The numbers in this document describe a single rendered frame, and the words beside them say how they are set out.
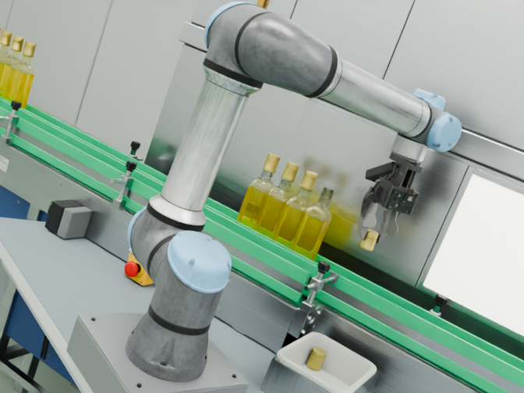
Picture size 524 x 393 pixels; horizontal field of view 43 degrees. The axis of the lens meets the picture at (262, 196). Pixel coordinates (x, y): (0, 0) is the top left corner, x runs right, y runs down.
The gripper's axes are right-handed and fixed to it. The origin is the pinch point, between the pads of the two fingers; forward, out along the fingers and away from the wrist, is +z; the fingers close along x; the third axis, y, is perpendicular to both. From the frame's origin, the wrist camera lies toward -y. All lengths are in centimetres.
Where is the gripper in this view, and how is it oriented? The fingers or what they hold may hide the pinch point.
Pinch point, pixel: (370, 234)
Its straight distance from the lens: 160.1
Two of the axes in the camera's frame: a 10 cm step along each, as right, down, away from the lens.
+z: -3.2, 9.2, 2.2
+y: 2.5, 3.1, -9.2
